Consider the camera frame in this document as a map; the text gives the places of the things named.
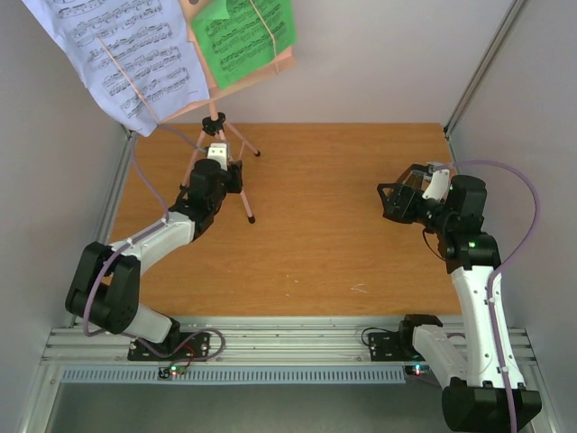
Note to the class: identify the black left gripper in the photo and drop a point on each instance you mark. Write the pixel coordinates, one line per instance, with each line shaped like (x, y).
(236, 174)

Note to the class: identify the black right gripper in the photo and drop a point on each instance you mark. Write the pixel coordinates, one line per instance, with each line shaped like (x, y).
(407, 204)

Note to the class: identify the green sheet music page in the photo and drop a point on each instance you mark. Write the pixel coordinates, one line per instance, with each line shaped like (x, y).
(239, 37)

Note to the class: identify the black metronome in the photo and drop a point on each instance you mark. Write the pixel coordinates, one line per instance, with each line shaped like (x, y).
(414, 177)

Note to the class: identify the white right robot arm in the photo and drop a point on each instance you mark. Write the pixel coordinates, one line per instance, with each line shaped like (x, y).
(484, 389)

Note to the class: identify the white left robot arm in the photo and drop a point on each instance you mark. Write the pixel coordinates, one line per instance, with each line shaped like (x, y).
(105, 289)

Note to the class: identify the white sheet music page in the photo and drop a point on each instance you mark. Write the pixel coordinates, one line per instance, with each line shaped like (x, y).
(133, 56)

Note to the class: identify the right controller board with LEDs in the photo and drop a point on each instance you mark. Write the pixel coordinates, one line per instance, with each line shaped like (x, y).
(417, 369)

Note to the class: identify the controller board with leds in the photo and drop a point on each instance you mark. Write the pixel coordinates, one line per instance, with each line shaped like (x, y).
(172, 371)
(417, 369)

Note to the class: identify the left controller board with LEDs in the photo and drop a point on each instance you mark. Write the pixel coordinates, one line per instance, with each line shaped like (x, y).
(172, 371)

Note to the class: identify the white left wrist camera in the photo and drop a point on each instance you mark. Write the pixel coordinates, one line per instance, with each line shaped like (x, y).
(219, 152)

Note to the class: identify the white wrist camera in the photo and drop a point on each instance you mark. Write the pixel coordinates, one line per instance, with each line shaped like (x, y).
(438, 177)
(219, 152)

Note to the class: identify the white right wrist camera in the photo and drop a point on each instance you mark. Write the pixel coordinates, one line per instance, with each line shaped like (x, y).
(438, 177)

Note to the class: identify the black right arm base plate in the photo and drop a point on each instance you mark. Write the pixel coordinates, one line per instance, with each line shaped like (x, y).
(386, 347)

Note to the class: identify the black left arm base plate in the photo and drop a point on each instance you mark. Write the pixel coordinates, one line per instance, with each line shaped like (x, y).
(185, 345)

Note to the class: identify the aluminium mounting rail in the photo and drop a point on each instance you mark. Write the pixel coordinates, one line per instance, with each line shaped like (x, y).
(335, 340)

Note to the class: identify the grey slotted cable duct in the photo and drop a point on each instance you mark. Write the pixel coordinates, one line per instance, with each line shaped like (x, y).
(235, 375)

